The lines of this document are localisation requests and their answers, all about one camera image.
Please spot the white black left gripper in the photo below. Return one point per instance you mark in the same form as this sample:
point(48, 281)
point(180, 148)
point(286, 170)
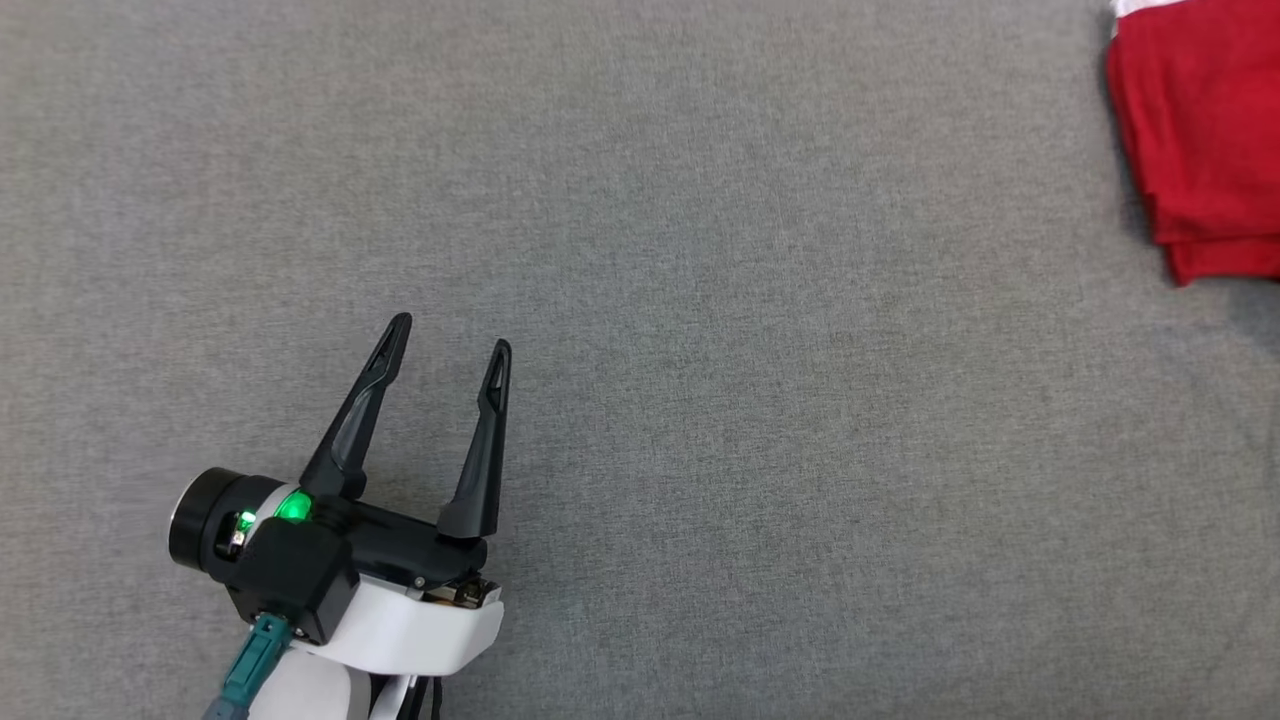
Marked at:
point(420, 625)

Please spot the red basketball jersey number 23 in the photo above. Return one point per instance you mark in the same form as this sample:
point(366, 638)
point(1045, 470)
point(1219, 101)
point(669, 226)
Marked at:
point(1210, 130)

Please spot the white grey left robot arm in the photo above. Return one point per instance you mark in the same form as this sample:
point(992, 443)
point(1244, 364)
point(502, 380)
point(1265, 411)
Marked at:
point(310, 690)

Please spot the grey fabric sofa seat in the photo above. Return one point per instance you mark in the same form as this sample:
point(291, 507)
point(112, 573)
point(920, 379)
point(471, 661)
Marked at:
point(750, 350)

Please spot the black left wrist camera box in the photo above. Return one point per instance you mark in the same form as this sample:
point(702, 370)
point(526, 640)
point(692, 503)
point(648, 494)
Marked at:
point(295, 580)

